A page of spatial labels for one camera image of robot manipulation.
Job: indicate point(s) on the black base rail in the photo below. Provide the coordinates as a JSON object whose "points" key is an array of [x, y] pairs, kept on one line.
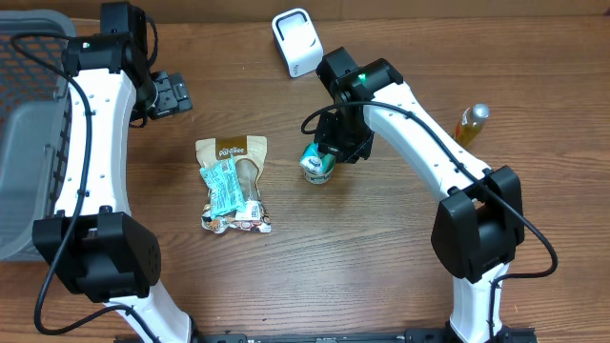
{"points": [[333, 338]]}

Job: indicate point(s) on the yellow dish soap bottle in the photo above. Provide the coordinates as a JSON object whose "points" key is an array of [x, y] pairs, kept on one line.
{"points": [[470, 124]]}

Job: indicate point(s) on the teal snack packet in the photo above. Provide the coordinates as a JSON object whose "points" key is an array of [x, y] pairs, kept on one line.
{"points": [[225, 192]]}

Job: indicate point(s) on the white barcode scanner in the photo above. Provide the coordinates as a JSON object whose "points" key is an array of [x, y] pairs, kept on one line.
{"points": [[297, 41]]}

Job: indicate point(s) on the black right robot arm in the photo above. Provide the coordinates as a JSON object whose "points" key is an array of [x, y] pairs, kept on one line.
{"points": [[477, 226]]}

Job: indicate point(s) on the grey plastic basket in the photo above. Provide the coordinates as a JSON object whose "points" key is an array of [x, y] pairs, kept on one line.
{"points": [[35, 133]]}

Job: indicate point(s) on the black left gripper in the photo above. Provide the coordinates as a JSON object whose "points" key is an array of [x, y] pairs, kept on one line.
{"points": [[176, 97]]}

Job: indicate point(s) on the brown snack pouch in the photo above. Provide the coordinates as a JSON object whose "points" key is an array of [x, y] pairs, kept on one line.
{"points": [[249, 153]]}

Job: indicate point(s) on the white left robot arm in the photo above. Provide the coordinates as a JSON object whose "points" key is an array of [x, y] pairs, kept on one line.
{"points": [[92, 243]]}

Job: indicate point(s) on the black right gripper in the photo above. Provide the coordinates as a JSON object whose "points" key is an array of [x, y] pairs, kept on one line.
{"points": [[333, 147]]}

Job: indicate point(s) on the teal tissue pack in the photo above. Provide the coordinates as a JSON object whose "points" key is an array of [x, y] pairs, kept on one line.
{"points": [[312, 151]]}

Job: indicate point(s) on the green lid jar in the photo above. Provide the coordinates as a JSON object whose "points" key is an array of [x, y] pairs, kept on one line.
{"points": [[319, 175]]}

